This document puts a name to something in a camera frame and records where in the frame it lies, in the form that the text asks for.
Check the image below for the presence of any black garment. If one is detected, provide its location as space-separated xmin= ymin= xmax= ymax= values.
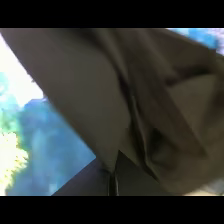
xmin=0 ymin=28 xmax=224 ymax=197

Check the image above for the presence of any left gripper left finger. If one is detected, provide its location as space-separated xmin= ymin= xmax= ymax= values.
xmin=51 ymin=157 xmax=114 ymax=197

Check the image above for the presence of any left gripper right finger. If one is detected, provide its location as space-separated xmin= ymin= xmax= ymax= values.
xmin=114 ymin=149 xmax=172 ymax=197

